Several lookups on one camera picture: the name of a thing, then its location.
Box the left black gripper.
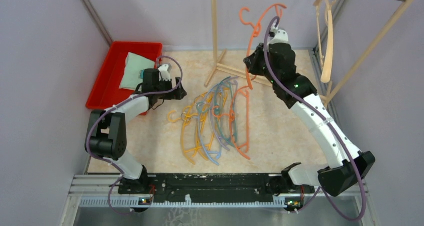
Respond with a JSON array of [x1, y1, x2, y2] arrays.
[[155, 76, 187, 100]]

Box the orange plastic hanger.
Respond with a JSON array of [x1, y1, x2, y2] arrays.
[[238, 3, 287, 90], [210, 87, 251, 160]]

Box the beige plastic hanger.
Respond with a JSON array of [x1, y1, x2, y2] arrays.
[[313, 0, 337, 83]]

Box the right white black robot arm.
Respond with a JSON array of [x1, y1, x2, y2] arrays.
[[243, 43, 376, 197]]

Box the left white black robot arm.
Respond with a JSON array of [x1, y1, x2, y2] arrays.
[[85, 64, 187, 194]]

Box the lilac plastic hanger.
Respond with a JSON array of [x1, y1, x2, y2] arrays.
[[198, 76, 239, 152]]

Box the wooden clothes rack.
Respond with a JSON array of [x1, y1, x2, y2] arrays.
[[204, 0, 415, 106]]

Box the light green folded cloth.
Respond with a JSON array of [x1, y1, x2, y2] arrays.
[[119, 52, 155, 90]]

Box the light blue plastic hanger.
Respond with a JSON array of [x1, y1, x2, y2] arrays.
[[194, 85, 220, 166]]

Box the red plastic tray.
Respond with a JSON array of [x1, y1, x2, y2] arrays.
[[85, 41, 163, 110]]

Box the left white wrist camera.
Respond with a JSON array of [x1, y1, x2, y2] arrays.
[[158, 64, 172, 81]]

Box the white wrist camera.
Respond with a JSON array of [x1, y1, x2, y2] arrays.
[[158, 64, 172, 81], [269, 28, 289, 44]]

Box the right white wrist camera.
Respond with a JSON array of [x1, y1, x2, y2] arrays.
[[269, 28, 289, 44]]

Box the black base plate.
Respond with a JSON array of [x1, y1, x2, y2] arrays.
[[118, 173, 316, 203]]

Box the aluminium frame rail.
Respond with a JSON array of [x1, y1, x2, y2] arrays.
[[67, 173, 369, 208]]

